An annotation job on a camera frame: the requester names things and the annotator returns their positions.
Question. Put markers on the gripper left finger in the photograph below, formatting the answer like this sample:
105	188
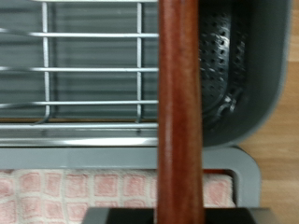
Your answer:
124	217

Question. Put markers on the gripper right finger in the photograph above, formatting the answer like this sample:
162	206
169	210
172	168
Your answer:
236	217

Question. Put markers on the brown wooden spoon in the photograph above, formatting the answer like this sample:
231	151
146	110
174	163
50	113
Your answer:
179	109

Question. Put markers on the pink checkered dish towel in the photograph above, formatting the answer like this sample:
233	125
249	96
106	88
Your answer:
78	186

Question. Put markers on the dish drying rack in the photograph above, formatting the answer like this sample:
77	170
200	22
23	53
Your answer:
93	84

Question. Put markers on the grey plastic crate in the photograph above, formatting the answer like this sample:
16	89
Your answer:
93	157

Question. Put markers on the dark grey cutlery holder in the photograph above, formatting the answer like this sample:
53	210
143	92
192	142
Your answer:
264	77

